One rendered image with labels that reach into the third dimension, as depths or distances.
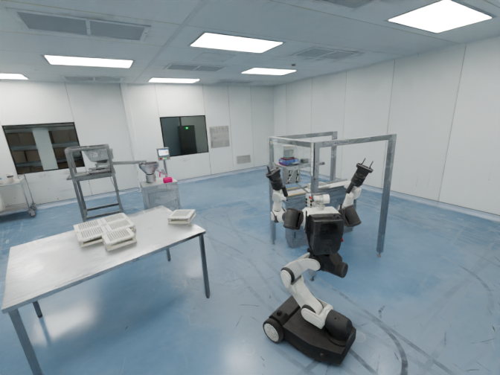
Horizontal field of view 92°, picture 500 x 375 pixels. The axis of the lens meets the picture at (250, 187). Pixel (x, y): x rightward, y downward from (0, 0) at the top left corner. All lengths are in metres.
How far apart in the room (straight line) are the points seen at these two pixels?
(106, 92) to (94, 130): 1.00
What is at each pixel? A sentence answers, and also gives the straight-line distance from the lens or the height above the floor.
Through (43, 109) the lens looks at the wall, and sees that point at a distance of 7.58.
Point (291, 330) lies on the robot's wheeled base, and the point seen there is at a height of 0.17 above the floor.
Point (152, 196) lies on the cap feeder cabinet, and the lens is 4.90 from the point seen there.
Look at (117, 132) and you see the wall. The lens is 7.51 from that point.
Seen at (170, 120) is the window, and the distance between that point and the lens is 7.72.
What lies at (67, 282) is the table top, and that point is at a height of 0.82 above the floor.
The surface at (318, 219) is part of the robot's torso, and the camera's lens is 1.74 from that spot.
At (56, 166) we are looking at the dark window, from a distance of 7.64.
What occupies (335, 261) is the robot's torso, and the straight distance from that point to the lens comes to 1.98.
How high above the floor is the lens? 1.91
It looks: 16 degrees down
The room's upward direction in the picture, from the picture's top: 3 degrees counter-clockwise
